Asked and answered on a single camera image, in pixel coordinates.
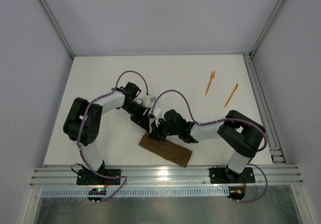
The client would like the brown cloth napkin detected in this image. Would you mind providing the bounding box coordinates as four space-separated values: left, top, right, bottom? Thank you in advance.
139 132 193 168

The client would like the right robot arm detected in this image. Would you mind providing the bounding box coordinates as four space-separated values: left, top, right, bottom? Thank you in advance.
148 109 267 183

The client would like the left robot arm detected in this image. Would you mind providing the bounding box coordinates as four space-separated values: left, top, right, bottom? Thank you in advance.
63 82 155 178

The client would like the orange plastic knife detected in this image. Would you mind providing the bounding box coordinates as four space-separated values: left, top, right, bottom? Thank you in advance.
224 83 239 107

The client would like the orange plastic fork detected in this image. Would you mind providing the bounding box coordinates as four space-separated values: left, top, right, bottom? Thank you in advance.
205 70 216 95

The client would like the left controller board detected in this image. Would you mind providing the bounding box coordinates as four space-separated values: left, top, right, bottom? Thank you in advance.
87 188 107 203

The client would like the controller board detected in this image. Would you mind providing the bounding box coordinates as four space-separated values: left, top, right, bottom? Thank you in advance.
227 188 246 203
87 188 107 203

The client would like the right controller board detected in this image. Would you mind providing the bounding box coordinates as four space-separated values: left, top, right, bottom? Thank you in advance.
227 188 246 203

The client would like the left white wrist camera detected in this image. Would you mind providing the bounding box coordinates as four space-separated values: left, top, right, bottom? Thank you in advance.
142 95 156 107

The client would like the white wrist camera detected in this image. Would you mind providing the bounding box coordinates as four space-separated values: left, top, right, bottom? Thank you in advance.
148 107 163 132
142 95 156 107

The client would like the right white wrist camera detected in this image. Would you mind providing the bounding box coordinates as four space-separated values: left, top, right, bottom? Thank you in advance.
148 107 163 132

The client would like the front aluminium rail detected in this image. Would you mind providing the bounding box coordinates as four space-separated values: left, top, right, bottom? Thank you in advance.
30 165 303 187

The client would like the aluminium rail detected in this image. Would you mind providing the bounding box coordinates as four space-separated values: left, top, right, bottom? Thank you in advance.
243 54 287 165
30 165 303 187

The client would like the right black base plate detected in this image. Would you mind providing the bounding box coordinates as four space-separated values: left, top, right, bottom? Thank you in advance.
209 166 256 184

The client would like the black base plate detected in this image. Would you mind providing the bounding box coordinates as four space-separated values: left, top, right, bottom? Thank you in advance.
76 168 121 186
209 166 256 184

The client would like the slotted cable duct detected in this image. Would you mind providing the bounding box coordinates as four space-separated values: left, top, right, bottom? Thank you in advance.
41 186 229 198

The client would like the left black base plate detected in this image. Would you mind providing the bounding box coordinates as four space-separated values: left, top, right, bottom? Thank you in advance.
76 168 121 186

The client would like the right side aluminium rail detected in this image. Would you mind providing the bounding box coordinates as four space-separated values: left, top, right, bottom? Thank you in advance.
243 54 287 165

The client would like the left aluminium frame post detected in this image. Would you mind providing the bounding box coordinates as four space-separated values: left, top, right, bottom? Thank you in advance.
37 0 75 59

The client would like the aluminium frame post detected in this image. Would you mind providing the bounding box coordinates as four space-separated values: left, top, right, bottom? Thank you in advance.
249 0 288 58
37 0 75 59

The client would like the right aluminium frame post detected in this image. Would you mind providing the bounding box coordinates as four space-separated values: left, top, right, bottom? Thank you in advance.
249 0 288 58

